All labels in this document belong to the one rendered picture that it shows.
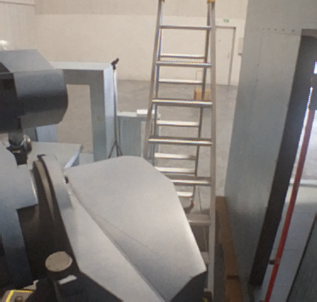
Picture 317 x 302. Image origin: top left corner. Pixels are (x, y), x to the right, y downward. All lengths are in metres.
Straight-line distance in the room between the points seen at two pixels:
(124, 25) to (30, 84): 10.13
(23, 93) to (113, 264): 0.98
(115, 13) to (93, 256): 11.14
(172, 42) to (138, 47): 1.30
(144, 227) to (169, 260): 0.10
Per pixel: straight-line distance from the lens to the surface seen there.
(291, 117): 1.69
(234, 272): 2.73
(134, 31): 11.40
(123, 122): 4.54
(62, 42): 12.26
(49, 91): 1.44
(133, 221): 0.70
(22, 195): 0.72
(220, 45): 11.28
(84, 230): 0.67
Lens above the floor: 2.10
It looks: 23 degrees down
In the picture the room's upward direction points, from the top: 2 degrees clockwise
